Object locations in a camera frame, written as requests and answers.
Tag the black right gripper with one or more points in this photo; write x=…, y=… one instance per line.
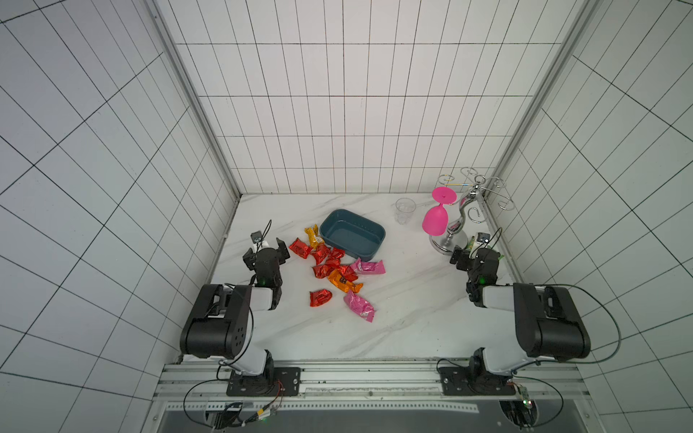
x=479, y=257

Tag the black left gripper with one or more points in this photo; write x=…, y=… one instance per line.
x=266, y=256

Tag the yellow tea bag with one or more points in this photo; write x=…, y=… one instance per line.
x=315, y=239

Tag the red tea bag front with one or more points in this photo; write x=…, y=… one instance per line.
x=319, y=298

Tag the orange tea bag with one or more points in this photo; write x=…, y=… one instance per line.
x=342, y=283

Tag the red tea bag pile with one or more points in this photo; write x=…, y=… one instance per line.
x=324, y=270
x=347, y=273
x=323, y=254

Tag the pink tea bag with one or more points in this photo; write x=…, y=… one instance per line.
x=360, y=306
x=361, y=267

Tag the pink tea bag front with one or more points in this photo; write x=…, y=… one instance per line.
x=360, y=306

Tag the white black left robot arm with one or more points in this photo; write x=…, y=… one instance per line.
x=221, y=326

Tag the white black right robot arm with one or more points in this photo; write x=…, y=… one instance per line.
x=547, y=327

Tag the teal plastic storage box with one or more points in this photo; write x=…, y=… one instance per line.
x=357, y=236

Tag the pink plastic goblet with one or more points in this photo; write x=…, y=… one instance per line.
x=436, y=220

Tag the chrome glass holder stand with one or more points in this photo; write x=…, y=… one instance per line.
x=470, y=192

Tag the clear plastic cup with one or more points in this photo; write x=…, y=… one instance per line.
x=404, y=210

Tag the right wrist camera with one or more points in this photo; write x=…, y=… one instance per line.
x=483, y=238

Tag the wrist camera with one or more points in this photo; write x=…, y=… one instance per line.
x=257, y=237
x=483, y=238

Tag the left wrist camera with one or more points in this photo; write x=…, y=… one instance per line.
x=257, y=237

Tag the aluminium mounting rail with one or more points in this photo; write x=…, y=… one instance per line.
x=379, y=385

